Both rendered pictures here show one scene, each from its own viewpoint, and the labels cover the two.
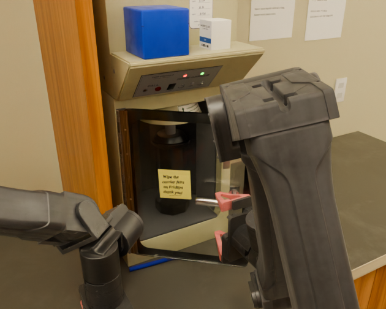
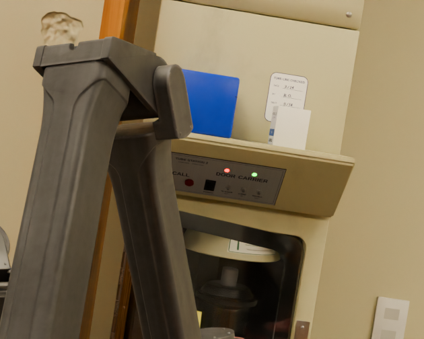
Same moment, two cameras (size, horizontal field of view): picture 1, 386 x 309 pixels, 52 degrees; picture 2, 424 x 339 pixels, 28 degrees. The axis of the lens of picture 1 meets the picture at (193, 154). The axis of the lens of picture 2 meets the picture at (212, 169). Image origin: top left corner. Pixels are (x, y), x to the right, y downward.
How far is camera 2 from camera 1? 0.60 m
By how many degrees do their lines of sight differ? 32
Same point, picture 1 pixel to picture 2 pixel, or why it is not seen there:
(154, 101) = (191, 208)
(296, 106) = (81, 46)
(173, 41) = (210, 114)
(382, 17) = not seen: outside the picture
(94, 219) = not seen: outside the picture
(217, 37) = (284, 129)
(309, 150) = (78, 81)
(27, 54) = not seen: hidden behind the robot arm
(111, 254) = not seen: outside the picture
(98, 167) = not seen: hidden behind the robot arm
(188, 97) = (245, 218)
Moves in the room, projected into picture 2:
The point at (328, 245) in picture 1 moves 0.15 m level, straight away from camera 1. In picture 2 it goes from (61, 159) to (200, 173)
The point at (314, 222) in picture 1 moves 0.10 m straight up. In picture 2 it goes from (58, 138) to (76, 16)
